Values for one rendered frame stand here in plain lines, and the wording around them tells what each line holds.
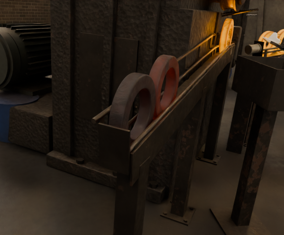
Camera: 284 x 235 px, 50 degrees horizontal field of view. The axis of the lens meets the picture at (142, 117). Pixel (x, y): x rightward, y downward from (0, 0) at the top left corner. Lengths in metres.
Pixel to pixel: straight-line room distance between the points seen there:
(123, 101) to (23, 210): 0.94
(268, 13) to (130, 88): 3.87
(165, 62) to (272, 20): 3.65
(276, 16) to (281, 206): 3.07
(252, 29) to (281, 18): 0.37
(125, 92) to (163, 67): 0.19
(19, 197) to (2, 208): 0.09
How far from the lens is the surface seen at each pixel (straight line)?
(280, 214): 1.64
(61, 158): 1.69
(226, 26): 1.64
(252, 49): 2.03
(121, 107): 0.62
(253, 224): 1.50
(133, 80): 0.64
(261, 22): 4.40
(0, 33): 1.99
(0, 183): 1.67
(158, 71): 0.78
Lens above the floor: 0.87
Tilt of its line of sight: 20 degrees down
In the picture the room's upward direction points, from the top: 5 degrees clockwise
